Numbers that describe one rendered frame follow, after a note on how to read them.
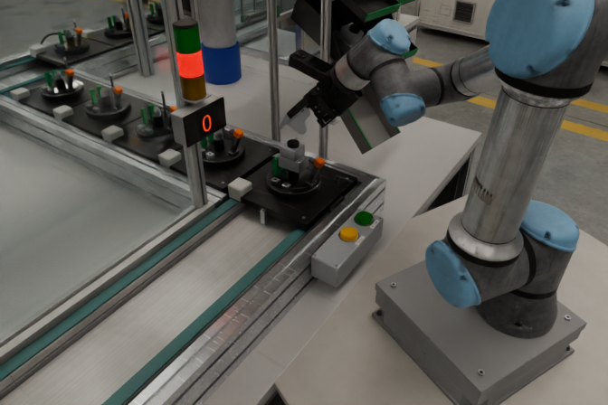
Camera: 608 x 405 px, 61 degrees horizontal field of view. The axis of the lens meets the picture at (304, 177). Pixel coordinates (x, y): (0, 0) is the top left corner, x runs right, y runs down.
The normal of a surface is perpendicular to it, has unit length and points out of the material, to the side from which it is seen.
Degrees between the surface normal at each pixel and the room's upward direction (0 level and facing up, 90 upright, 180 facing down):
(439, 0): 90
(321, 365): 0
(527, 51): 82
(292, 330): 0
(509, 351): 1
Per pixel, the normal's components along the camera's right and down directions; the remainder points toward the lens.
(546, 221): 0.14, -0.84
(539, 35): -0.92, 0.09
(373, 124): 0.50, -0.31
